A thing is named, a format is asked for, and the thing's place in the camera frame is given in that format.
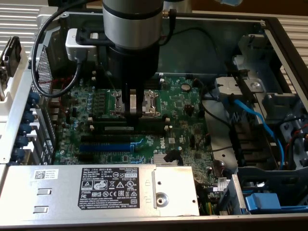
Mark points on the grey metal PC case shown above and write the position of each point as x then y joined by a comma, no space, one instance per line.
204,53

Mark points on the thin CPU locking lever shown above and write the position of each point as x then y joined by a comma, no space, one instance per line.
108,77

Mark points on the green Dell motherboard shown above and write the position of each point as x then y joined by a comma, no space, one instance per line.
180,113

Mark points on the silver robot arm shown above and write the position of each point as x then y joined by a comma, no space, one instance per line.
132,24

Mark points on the metal disk bay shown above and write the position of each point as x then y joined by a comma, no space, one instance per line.
264,72

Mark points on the silver power supply with label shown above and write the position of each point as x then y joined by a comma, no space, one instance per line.
60,192

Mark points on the silver chipset heatsink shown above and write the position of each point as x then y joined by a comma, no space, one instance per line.
160,160

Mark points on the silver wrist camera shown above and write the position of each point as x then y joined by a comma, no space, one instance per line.
72,50

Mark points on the round coin battery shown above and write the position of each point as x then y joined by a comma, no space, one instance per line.
185,86

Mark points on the long black expansion slot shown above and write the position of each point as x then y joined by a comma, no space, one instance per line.
106,139

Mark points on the dark hard disk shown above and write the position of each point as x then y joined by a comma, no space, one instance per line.
13,54

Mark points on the green RAM stick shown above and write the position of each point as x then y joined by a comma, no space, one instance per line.
115,128

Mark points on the blue plastic latch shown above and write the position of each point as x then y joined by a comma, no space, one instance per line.
262,202

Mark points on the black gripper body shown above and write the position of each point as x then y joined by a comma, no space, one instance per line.
132,65

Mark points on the metal CPU socket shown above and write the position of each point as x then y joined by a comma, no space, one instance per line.
150,103

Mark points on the blue expansion slot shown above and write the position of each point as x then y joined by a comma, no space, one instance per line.
103,147

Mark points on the short black expansion slot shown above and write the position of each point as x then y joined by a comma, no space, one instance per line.
85,157

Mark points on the white parts rack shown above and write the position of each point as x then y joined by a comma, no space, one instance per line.
14,89

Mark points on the black plug on motherboard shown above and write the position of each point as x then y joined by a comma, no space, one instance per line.
171,155

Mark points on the blue slot retainer clip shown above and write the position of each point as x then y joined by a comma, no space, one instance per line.
29,116
25,128
33,98
22,141
18,153

